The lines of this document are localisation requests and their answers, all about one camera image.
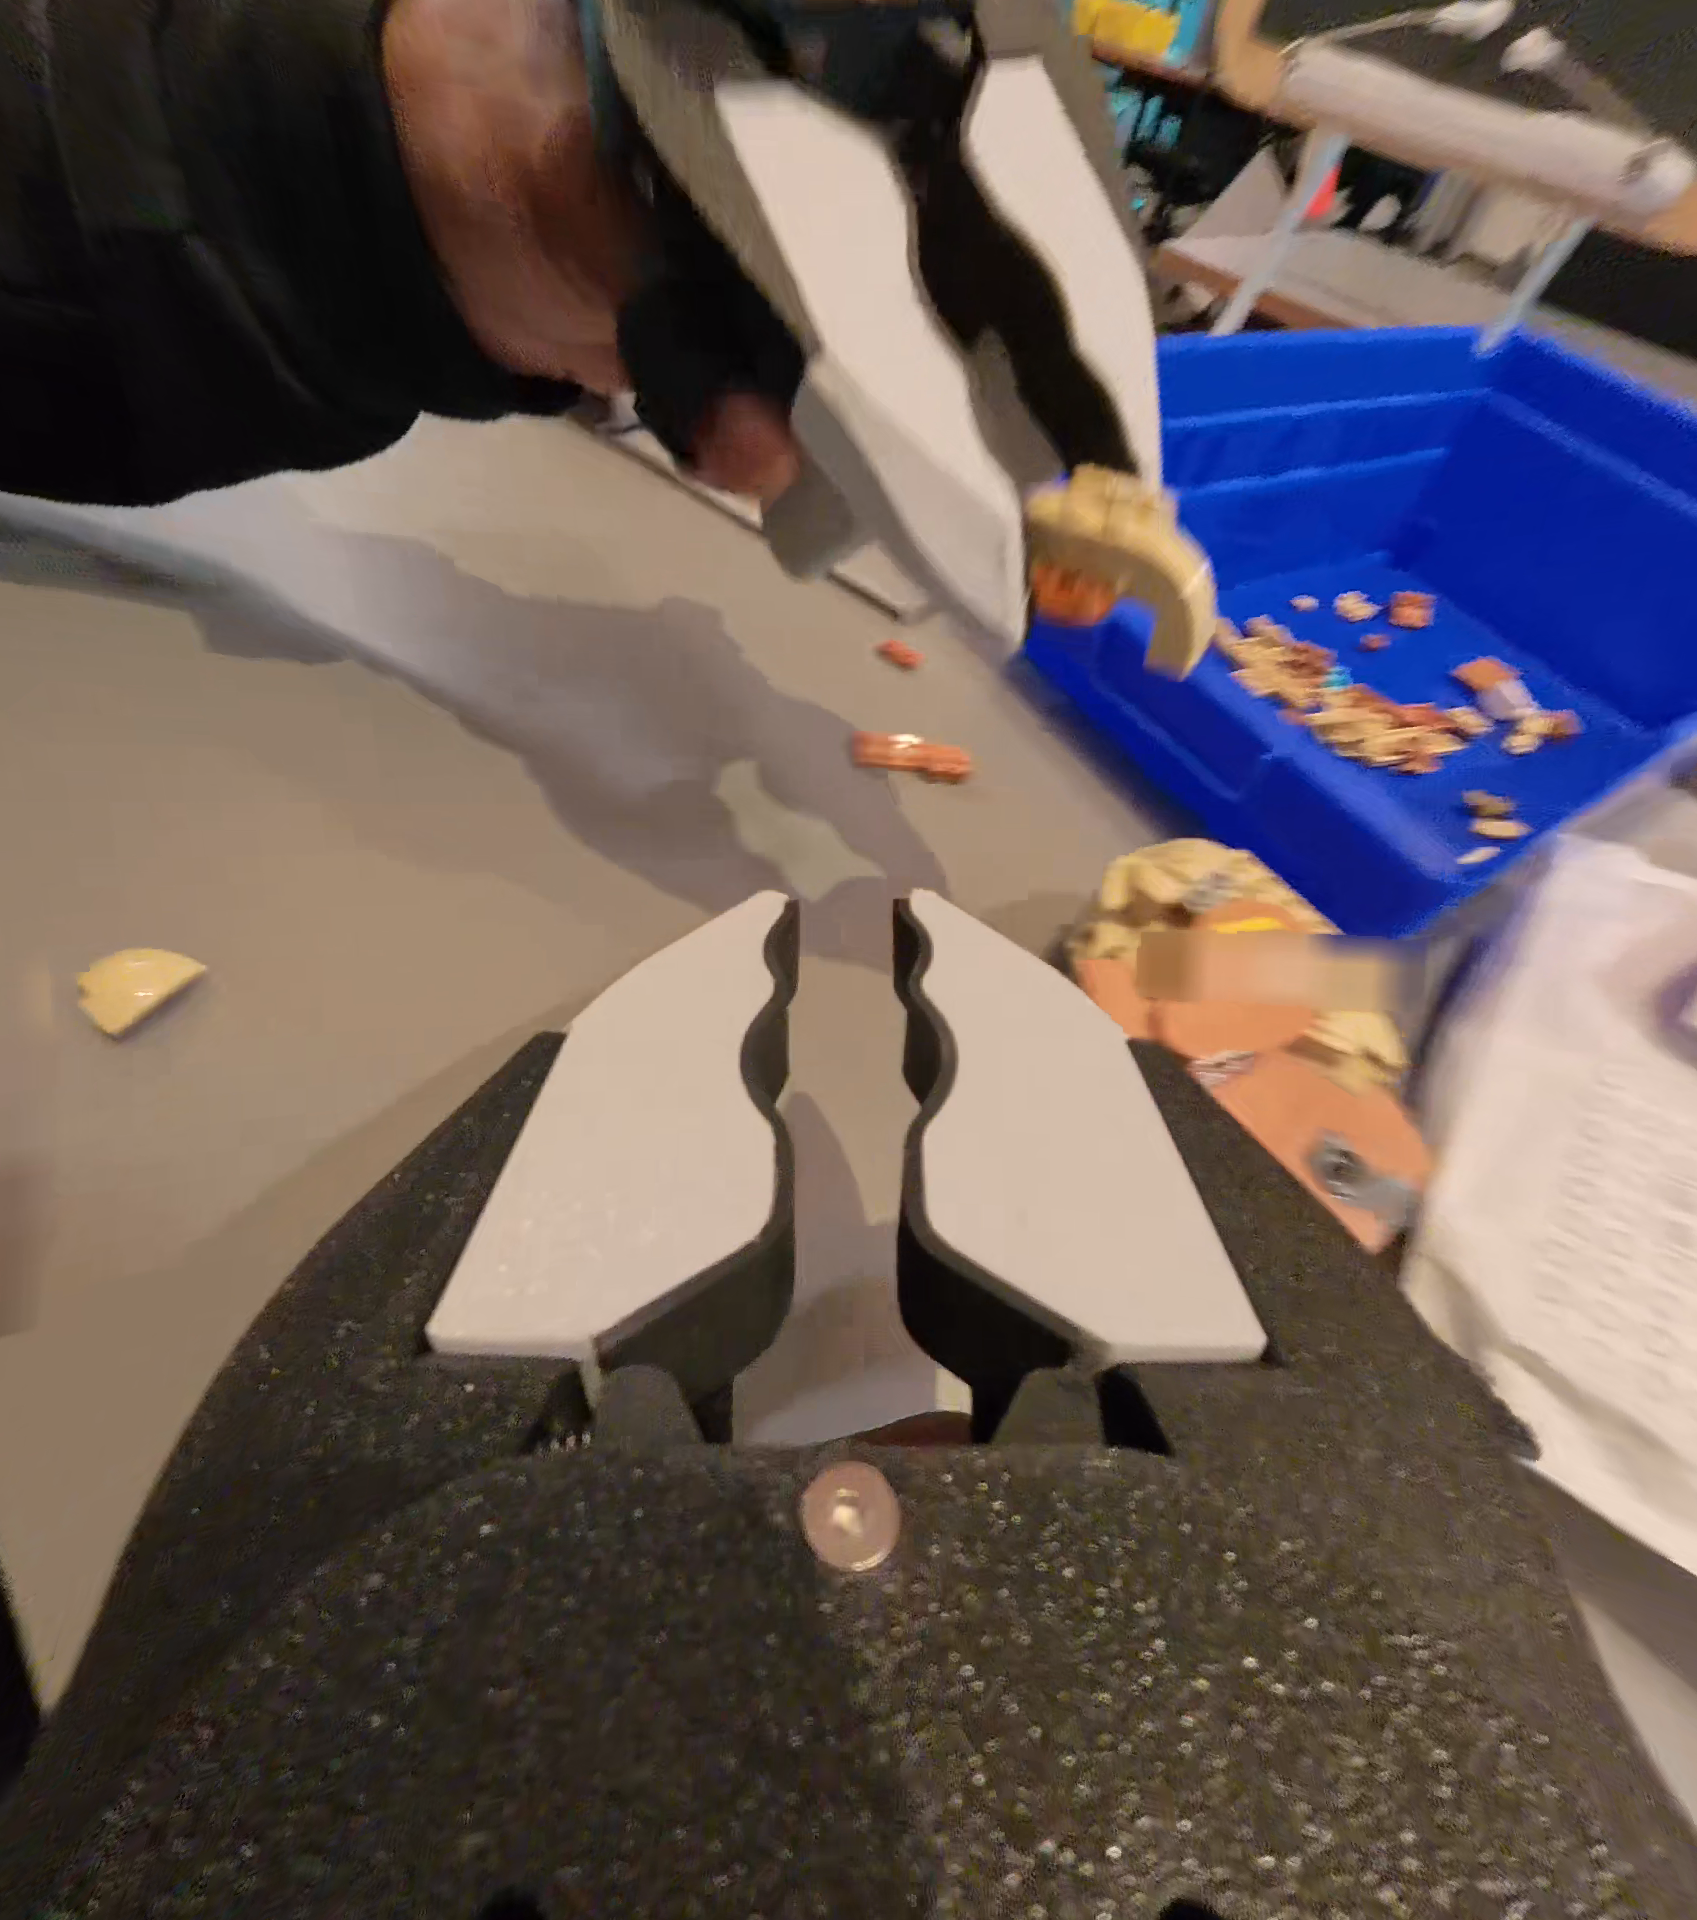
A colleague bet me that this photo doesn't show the blue plastic bin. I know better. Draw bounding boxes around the blue plastic bin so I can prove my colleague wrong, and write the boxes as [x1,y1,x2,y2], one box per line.
[1020,322,1697,941]

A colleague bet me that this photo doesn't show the person's left hand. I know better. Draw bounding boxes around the person's left hand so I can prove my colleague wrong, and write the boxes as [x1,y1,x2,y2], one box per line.
[383,0,806,500]

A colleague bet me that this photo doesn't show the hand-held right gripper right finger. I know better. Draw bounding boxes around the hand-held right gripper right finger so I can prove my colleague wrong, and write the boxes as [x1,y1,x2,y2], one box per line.
[891,887,1269,1375]

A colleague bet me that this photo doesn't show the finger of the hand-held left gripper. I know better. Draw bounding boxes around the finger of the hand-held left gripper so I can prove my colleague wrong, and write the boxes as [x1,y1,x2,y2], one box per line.
[938,52,1170,498]
[712,77,1041,654]

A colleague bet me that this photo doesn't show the orange brick plate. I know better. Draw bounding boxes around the orange brick plate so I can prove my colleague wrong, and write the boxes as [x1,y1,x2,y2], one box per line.
[848,729,977,784]

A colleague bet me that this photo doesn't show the grey desk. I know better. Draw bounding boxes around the grey desk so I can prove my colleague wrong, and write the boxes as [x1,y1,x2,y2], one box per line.
[0,406,1697,1920]

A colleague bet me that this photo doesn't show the white paper bag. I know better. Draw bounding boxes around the white paper bag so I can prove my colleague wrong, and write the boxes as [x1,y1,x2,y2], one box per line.
[1395,832,1697,1644]

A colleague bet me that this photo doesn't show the tan curved brick piece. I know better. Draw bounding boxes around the tan curved brick piece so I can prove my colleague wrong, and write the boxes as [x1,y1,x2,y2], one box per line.
[77,948,208,1040]

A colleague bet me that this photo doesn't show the white metal frame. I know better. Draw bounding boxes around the white metal frame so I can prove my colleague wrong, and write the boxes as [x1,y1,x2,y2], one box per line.
[1209,38,1697,356]

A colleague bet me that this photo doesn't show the tan arch brick assembly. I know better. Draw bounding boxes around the tan arch brick assembly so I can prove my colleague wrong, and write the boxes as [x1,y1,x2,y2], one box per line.
[1020,461,1223,682]

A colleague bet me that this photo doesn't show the tan and brown brick model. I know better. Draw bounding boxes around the tan and brown brick model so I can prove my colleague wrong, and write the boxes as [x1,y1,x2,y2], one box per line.
[1064,841,1435,1255]

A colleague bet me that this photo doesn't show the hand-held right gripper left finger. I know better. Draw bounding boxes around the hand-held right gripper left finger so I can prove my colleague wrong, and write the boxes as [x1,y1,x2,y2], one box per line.
[424,890,803,1370]

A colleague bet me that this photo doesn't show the person's left forearm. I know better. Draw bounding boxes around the person's left forearm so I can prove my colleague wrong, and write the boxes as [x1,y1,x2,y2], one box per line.
[0,0,586,504]

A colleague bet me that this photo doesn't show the pile of small brick pieces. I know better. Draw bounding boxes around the pile of small brick pieces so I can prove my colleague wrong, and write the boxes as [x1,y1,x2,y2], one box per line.
[1209,588,1585,874]

